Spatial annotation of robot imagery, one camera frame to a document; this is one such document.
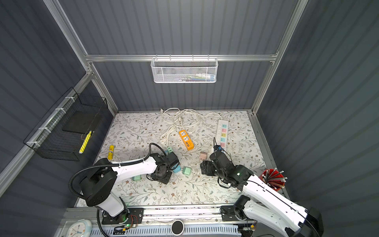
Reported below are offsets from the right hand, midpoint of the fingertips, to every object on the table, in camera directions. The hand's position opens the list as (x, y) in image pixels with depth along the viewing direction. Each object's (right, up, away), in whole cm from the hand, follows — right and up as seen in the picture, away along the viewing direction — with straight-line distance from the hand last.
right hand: (207, 167), depth 77 cm
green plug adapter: (-22, +7, +13) cm, 26 cm away
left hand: (-24, -10, +8) cm, 27 cm away
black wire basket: (-70, +19, -5) cm, 73 cm away
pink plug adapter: (-1, +2, +17) cm, 17 cm away
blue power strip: (-16, 0, -2) cm, 16 cm away
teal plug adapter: (-11, -5, +10) cm, 16 cm away
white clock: (-60, -26, -9) cm, 66 cm away
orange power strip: (-10, +10, +22) cm, 26 cm away
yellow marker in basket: (-59, +14, -8) cm, 61 cm away
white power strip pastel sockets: (+13, +16, +27) cm, 34 cm away
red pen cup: (+33, -5, -4) cm, 34 cm away
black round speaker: (-15, -24, -12) cm, 30 cm away
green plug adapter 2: (-29, +2, -22) cm, 36 cm away
